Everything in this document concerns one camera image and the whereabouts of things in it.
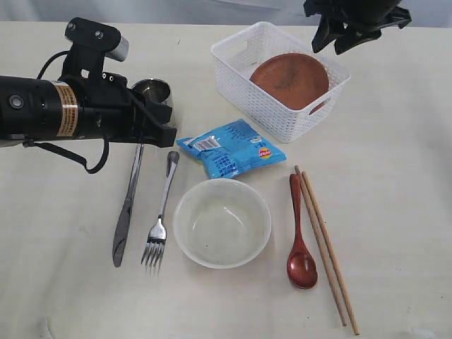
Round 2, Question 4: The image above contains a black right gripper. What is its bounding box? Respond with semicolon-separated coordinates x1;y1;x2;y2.
304;0;412;55

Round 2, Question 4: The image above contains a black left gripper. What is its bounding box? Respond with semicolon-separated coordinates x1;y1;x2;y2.
76;73;177;148

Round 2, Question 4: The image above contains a shiny steel cup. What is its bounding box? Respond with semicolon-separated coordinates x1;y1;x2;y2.
132;78;174;108

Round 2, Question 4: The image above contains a brown wooden plate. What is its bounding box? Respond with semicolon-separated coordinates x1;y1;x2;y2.
250;52;329;110

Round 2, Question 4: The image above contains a blue chips snack bag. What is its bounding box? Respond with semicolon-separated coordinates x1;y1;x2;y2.
177;119;287;179

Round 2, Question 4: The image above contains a white woven plastic basket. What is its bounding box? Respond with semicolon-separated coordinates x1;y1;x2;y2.
210;22;350;143

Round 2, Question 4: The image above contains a silver metal utensil handle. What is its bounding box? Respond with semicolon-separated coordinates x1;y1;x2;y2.
112;144;144;268

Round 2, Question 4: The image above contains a grey-green ceramic bowl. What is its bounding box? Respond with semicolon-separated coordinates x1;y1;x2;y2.
173;179;272;270

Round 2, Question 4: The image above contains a silver metal fork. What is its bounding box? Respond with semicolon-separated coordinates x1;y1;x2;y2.
141;150;179;274

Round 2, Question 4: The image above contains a brown wooden chopstick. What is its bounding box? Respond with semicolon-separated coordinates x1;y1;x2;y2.
300;170;360;335

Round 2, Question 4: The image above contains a red-brown wooden spoon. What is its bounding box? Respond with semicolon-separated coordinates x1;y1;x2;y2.
286;174;318;290

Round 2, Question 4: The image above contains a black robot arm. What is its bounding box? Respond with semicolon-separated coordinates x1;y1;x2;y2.
1;1;411;148

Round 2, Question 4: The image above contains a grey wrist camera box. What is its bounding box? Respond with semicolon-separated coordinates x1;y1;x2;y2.
61;17;129;84

